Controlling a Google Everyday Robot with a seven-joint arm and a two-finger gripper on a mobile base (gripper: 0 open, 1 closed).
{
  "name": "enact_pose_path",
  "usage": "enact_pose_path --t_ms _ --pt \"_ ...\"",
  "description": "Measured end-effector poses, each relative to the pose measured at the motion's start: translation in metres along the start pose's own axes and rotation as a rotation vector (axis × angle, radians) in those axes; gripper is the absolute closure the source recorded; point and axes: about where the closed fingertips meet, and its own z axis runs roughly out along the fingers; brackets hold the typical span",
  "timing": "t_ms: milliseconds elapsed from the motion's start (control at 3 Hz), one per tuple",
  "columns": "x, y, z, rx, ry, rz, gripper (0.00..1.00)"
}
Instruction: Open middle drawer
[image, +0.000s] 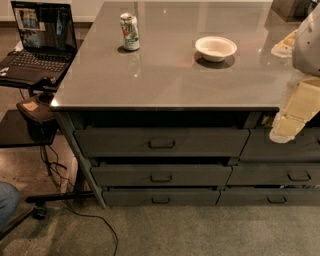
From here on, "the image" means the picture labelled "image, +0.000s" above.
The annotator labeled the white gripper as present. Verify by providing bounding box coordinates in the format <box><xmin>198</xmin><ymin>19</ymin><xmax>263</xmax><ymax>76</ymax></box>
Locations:
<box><xmin>269</xmin><ymin>76</ymin><xmax>320</xmax><ymax>144</ymax></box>

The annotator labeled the black open laptop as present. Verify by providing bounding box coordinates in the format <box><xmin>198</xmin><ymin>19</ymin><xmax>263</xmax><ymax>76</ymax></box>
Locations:
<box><xmin>0</xmin><ymin>1</ymin><xmax>78</xmax><ymax>88</ymax></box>

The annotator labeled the white paper bowl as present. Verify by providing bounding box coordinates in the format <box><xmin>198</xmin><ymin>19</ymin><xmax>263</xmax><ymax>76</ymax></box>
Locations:
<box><xmin>195</xmin><ymin>36</ymin><xmax>237</xmax><ymax>62</ymax></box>

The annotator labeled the brown item under tabletop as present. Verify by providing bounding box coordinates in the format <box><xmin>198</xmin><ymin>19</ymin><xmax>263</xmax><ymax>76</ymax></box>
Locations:
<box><xmin>261</xmin><ymin>112</ymin><xmax>276</xmax><ymax>128</ymax></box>

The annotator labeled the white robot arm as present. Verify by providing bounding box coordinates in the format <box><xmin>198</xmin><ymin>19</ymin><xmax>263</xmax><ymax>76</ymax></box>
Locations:
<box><xmin>269</xmin><ymin>5</ymin><xmax>320</xmax><ymax>143</ymax></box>

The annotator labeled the person's leg in jeans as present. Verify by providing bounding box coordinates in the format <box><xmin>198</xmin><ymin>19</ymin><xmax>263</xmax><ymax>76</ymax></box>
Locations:
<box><xmin>0</xmin><ymin>182</ymin><xmax>20</xmax><ymax>230</ymax></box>

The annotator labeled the black power cable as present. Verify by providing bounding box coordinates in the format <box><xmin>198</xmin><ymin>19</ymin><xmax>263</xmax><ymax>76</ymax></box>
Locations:
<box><xmin>39</xmin><ymin>145</ymin><xmax>120</xmax><ymax>256</ymax></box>

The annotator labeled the black laptop stand table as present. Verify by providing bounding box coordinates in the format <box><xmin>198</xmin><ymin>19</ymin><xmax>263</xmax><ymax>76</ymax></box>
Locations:
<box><xmin>0</xmin><ymin>78</ymin><xmax>94</xmax><ymax>239</ymax></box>

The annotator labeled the green white soda can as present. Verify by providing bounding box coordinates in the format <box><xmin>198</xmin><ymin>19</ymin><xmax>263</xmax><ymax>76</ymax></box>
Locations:
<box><xmin>120</xmin><ymin>13</ymin><xmax>140</xmax><ymax>51</ymax></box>

